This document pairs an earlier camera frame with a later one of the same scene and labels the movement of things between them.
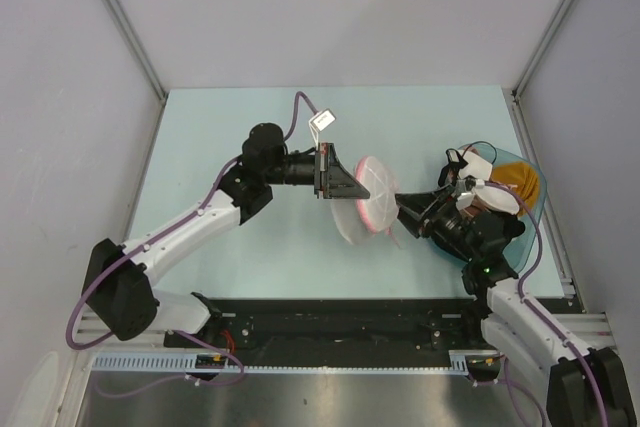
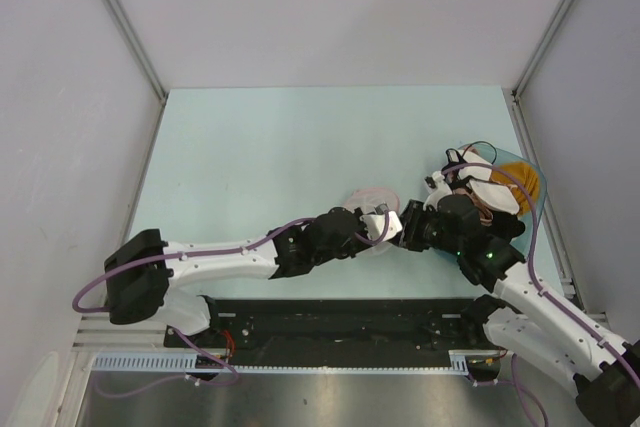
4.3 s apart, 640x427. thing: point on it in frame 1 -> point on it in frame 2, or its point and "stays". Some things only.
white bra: x=494 y=198 stays
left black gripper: x=335 y=182 -> x=361 y=226
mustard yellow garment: x=521 y=179 stays
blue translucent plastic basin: x=518 y=249 stays
